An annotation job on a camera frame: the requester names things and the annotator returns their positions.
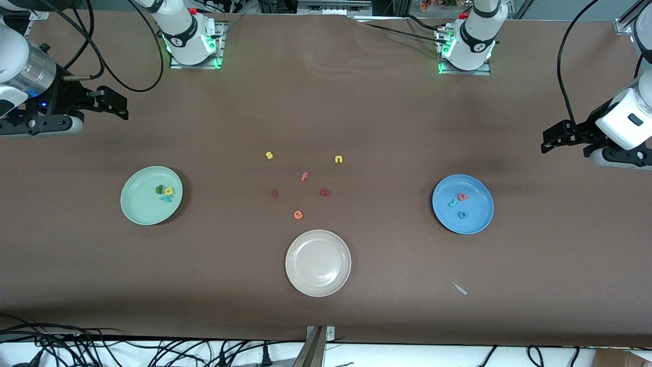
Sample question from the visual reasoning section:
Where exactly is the green round plate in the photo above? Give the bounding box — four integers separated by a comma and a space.
121, 166, 184, 226

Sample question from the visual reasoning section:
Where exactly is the blue round plate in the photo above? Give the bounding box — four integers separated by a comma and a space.
432, 174, 495, 235

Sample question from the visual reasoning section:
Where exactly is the brown cardboard box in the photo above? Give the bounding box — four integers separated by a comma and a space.
593, 348, 652, 367

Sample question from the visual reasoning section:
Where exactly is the beige round plate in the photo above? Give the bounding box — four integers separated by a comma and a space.
285, 229, 352, 298

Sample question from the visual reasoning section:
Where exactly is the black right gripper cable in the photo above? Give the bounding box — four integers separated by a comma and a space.
48, 0, 106, 82

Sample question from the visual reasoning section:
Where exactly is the long black right arm cable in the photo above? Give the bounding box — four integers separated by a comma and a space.
84, 0, 165, 93

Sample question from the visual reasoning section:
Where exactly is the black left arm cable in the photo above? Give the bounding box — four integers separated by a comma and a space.
557, 0, 602, 127

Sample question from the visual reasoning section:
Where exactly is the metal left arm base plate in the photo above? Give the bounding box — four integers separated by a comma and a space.
437, 28, 492, 76

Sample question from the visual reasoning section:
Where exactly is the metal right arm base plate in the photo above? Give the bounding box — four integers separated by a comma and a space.
169, 20, 225, 70

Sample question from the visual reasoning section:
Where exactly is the black cable on table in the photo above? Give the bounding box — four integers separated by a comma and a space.
357, 14, 451, 45

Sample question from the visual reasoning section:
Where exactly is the aluminium frame behind table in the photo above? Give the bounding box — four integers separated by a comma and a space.
297, 0, 373, 17

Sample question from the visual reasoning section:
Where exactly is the metal table edge bracket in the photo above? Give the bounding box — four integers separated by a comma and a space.
293, 325, 336, 367

